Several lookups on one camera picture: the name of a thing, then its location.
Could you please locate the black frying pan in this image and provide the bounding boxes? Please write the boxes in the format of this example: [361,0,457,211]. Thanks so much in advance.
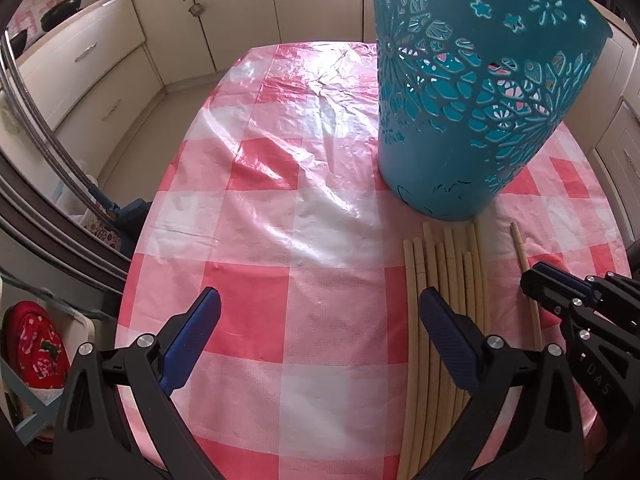
[40,0,82,32]

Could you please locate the pink checkered plastic tablecloth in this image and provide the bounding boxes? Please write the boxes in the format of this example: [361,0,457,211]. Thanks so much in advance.
[114,41,633,480]

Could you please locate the blue dustpan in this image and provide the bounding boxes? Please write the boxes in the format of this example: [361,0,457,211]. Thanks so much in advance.
[88,186,152,258]

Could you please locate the teal perforated plastic basket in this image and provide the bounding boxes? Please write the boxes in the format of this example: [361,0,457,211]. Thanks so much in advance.
[373,0,612,221]

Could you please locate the red patterned bag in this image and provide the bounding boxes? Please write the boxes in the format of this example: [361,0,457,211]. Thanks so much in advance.
[1,300,70,390]

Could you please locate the cream kitchen cabinets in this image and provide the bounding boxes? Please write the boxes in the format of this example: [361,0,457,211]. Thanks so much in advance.
[1,0,368,194]

